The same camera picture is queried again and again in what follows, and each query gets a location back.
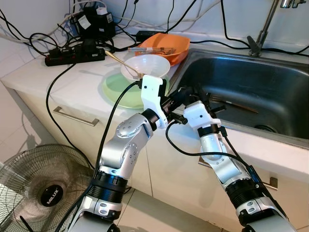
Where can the brown chopsticks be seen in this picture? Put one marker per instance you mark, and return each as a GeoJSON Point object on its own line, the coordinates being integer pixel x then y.
{"type": "Point", "coordinates": [236, 105]}

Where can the pale green plate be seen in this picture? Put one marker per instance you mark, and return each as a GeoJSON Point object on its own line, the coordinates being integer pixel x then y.
{"type": "Point", "coordinates": [116, 92]}

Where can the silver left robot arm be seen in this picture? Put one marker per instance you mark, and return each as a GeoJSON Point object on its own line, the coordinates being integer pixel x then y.
{"type": "Point", "coordinates": [125, 145]}

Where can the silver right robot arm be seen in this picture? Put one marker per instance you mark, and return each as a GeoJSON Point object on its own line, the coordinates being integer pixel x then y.
{"type": "Point", "coordinates": [227, 164]}

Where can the orange bowl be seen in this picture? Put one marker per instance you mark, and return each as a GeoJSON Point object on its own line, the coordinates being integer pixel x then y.
{"type": "Point", "coordinates": [179, 56]}

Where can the stainless steel sink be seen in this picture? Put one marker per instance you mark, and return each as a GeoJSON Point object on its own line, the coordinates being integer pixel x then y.
{"type": "Point", "coordinates": [241, 82]}

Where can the white bowl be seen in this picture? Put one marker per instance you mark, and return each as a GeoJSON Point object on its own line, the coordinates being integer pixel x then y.
{"type": "Point", "coordinates": [149, 65]}

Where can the round sink drain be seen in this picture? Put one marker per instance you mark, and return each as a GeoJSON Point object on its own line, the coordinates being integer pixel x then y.
{"type": "Point", "coordinates": [265, 128]}

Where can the small black box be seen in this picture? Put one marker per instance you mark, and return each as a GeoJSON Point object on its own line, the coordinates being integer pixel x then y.
{"type": "Point", "coordinates": [145, 35]}

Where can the metal faucet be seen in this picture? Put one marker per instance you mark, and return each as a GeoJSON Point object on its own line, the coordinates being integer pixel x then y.
{"type": "Point", "coordinates": [263, 36]}

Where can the black power strip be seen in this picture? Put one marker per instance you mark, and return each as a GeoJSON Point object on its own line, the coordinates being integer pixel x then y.
{"type": "Point", "coordinates": [72, 56]}

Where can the large black power adapter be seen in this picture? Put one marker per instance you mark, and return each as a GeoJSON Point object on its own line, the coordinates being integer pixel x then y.
{"type": "Point", "coordinates": [94, 24]}

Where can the metal cage floor fan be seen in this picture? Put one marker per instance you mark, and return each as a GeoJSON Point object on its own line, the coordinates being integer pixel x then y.
{"type": "Point", "coordinates": [48, 183]}

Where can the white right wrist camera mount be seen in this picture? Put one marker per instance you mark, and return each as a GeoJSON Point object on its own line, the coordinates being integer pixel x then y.
{"type": "Point", "coordinates": [200, 116]}

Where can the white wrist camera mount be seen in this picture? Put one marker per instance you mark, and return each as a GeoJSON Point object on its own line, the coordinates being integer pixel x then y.
{"type": "Point", "coordinates": [200, 116]}
{"type": "Point", "coordinates": [152, 92]}

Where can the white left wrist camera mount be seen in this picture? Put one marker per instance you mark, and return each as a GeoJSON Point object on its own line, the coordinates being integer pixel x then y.
{"type": "Point", "coordinates": [152, 92]}

